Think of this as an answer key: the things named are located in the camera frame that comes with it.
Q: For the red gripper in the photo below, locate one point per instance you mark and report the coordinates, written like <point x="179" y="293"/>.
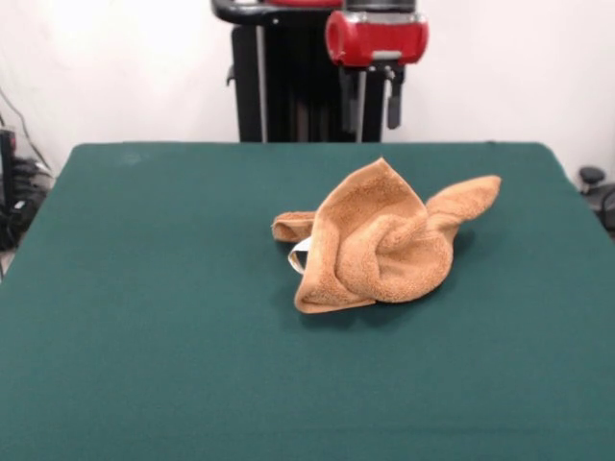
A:
<point x="375" y="36"/>

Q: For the tan terry towel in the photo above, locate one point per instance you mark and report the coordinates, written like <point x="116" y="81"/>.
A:
<point x="384" y="259"/>

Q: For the dark green table cloth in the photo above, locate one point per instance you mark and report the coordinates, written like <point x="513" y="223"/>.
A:
<point x="144" y="312"/>

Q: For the black electronics box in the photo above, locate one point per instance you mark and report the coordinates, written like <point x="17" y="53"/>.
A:
<point x="7" y="158"/>

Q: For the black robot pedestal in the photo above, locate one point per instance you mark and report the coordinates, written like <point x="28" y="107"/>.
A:
<point x="298" y="86"/>

